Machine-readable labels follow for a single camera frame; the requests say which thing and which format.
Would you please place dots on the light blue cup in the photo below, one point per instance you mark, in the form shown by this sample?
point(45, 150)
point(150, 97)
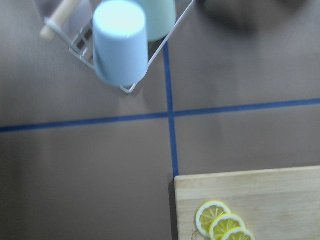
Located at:
point(120, 42)

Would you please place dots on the lemon slice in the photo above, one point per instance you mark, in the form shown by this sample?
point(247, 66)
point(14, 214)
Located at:
point(223, 224)
point(238, 233)
point(207, 213)

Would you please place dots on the mint green cup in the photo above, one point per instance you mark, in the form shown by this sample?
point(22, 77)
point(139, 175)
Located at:
point(161, 17)

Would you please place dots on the lemon slice middle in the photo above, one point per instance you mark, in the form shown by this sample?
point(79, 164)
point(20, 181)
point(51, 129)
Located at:
point(223, 224)

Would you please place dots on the bamboo cutting board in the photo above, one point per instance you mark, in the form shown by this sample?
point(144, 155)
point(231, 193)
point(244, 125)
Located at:
point(275, 204)

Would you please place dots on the wire cup rack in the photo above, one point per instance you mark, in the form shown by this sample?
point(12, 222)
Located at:
point(72, 21)

